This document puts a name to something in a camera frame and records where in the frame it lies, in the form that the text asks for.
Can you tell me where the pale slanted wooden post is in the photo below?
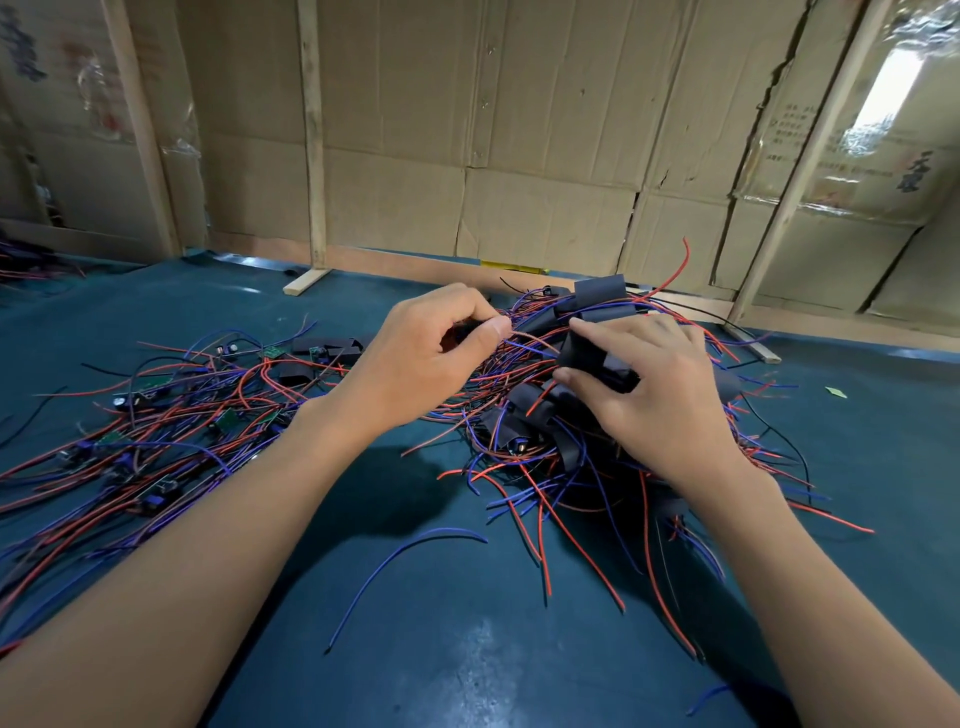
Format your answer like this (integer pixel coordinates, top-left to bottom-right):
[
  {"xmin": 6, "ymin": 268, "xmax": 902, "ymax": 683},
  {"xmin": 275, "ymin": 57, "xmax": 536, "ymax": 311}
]
[{"xmin": 727, "ymin": 0, "xmax": 894, "ymax": 366}]

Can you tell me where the wooden ledge board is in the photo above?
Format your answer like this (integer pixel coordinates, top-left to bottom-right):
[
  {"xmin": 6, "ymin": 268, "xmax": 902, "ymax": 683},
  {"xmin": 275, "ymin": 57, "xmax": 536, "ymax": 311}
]
[{"xmin": 210, "ymin": 229, "xmax": 960, "ymax": 354}]

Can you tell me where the pile of unsleeved wired boards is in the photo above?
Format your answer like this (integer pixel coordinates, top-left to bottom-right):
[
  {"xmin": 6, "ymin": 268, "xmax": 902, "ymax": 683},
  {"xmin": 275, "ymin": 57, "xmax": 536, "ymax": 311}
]
[{"xmin": 0, "ymin": 318, "xmax": 362, "ymax": 654}]

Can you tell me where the person's right forearm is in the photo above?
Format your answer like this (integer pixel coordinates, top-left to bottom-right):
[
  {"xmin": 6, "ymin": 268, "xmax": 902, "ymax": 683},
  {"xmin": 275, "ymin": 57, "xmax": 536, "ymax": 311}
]
[{"xmin": 690, "ymin": 457, "xmax": 960, "ymax": 728}]

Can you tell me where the thin wooden post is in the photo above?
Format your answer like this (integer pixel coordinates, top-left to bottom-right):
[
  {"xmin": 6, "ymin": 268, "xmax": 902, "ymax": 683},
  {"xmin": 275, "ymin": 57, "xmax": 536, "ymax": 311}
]
[{"xmin": 282, "ymin": 0, "xmax": 332, "ymax": 296}]

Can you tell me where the short loose blue wire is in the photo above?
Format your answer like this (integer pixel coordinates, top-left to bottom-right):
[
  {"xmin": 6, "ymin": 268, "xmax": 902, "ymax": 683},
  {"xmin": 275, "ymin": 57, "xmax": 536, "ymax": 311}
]
[{"xmin": 687, "ymin": 684, "xmax": 732, "ymax": 717}]

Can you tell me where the person's left hand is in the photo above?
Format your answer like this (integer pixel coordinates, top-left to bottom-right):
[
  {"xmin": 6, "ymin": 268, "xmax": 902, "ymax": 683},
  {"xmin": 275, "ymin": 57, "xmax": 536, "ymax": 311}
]
[{"xmin": 300, "ymin": 282, "xmax": 515, "ymax": 452}]

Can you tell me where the pile of sleeved wired boards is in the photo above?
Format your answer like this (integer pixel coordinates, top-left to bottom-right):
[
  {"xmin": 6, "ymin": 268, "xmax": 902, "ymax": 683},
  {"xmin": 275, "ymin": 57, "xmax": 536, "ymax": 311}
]
[{"xmin": 405, "ymin": 240, "xmax": 876, "ymax": 662}]

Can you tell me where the wire pile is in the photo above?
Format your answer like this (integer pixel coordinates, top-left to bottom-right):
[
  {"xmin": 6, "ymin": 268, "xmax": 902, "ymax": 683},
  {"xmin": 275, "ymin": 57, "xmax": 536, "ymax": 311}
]
[{"xmin": 0, "ymin": 237, "xmax": 77, "ymax": 284}]

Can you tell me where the clear plastic sheet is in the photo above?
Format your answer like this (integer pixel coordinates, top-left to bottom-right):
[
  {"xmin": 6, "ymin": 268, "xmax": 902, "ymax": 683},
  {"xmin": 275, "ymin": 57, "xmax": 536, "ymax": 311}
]
[{"xmin": 840, "ymin": 7, "xmax": 960, "ymax": 212}]

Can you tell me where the person's right hand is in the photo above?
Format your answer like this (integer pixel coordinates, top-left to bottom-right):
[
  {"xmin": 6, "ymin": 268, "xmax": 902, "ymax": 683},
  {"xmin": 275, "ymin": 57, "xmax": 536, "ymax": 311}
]
[{"xmin": 552, "ymin": 312, "xmax": 744, "ymax": 497}]

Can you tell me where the pile of black sleeve pieces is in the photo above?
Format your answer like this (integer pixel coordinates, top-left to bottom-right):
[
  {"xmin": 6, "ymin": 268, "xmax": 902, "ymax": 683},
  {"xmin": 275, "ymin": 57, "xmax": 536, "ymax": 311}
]
[{"xmin": 285, "ymin": 333, "xmax": 369, "ymax": 369}]

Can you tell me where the wide wooden post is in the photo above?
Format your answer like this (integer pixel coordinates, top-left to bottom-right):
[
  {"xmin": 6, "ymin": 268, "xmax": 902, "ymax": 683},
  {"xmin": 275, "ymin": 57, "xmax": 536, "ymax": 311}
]
[{"xmin": 102, "ymin": 0, "xmax": 182, "ymax": 260}]

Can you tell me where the person's left forearm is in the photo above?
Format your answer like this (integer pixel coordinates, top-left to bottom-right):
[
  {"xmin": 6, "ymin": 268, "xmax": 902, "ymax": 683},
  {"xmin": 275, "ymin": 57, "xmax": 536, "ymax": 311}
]
[{"xmin": 0, "ymin": 405, "xmax": 369, "ymax": 728}]

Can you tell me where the black sleeve piece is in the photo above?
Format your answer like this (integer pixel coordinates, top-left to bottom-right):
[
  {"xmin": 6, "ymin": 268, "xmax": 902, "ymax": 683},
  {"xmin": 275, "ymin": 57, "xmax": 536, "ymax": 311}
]
[{"xmin": 555, "ymin": 322, "xmax": 639, "ymax": 395}]

